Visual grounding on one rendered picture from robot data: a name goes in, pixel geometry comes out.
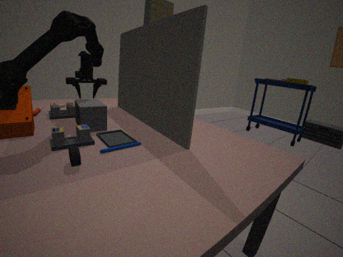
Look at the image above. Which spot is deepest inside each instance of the orange-handled screwdriver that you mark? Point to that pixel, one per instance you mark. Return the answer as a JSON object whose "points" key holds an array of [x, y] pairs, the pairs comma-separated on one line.
{"points": [[36, 111]]}

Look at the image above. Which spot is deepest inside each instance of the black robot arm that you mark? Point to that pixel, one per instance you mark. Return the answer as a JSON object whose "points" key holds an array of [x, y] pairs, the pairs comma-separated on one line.
{"points": [[65, 27]]}

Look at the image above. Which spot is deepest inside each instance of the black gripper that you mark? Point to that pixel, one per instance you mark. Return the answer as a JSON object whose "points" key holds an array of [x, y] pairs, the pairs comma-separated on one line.
{"points": [[86, 73]]}

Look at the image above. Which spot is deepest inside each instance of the blue bar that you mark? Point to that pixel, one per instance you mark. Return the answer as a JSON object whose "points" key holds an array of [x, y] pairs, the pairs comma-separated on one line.
{"points": [[115, 148]]}

